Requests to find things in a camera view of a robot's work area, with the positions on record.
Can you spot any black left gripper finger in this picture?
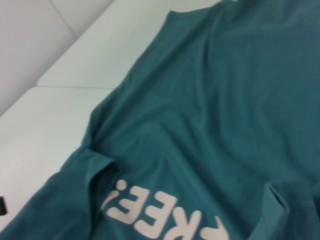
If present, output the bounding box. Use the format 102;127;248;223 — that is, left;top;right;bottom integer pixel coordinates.
0;196;9;216

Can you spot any teal t-shirt with FREE print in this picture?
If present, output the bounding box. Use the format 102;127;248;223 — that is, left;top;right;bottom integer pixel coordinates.
0;0;320;240

